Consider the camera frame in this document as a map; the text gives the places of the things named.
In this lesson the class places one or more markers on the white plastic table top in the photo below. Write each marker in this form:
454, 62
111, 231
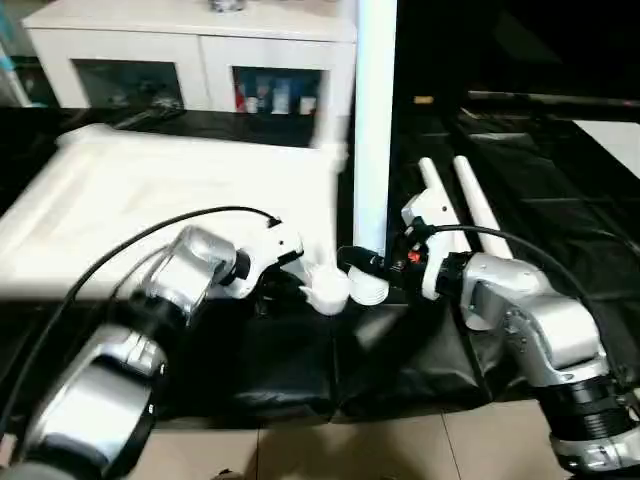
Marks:
150, 200

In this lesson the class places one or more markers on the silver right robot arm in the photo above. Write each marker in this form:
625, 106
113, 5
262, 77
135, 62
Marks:
540, 330

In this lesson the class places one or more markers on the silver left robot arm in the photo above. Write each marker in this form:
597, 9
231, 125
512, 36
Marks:
130, 360

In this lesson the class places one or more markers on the black plastic mat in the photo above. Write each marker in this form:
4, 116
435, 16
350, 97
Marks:
570, 220

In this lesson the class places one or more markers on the small yellow tag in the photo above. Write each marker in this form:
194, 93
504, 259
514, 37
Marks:
423, 99

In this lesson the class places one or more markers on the tall clear bottle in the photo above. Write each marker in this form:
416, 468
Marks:
280, 95

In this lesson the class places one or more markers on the red bottle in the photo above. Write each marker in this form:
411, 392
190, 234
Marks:
240, 98

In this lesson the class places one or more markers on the white flat board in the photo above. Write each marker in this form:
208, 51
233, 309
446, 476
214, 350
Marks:
612, 145

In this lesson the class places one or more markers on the white cabinet with glass doors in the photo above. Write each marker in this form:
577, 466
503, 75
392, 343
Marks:
190, 40

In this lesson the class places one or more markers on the small dark grey bundle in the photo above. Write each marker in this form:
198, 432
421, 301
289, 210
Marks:
227, 5

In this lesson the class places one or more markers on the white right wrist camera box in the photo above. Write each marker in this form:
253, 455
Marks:
425, 218

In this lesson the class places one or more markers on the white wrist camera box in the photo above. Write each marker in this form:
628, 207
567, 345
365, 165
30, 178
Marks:
262, 258
425, 218

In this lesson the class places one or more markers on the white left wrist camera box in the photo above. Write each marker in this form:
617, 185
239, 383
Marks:
262, 258

